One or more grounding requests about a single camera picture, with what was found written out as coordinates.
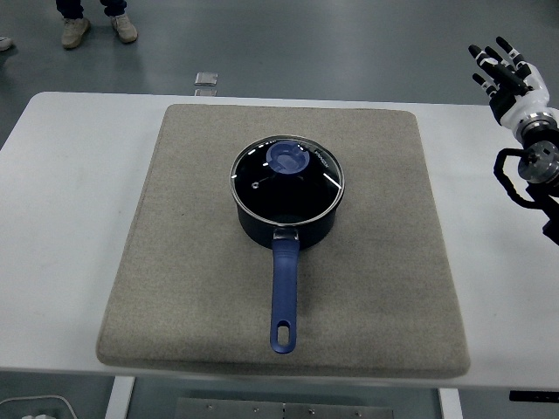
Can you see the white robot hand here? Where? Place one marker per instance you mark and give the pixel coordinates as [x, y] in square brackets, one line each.
[526, 94]

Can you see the glass pot lid blue knob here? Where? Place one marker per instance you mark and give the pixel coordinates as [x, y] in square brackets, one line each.
[288, 192]

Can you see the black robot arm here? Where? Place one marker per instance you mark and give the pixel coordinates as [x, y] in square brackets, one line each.
[541, 163]

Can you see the black table control panel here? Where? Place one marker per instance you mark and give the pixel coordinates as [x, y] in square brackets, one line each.
[533, 396]

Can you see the metal floor plate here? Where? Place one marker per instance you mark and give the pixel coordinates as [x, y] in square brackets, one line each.
[206, 78]

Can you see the white table leg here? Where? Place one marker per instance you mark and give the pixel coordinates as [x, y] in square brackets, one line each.
[450, 406]
[119, 399]

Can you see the beige fabric mat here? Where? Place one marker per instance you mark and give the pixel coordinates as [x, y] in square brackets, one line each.
[174, 283]

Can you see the grey metal plate with screws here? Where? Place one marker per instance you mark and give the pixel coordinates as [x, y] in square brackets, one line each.
[218, 410]

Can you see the person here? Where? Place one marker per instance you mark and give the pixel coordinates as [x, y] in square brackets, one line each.
[74, 30]

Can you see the person's white shoe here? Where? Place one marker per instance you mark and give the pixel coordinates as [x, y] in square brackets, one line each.
[4, 43]

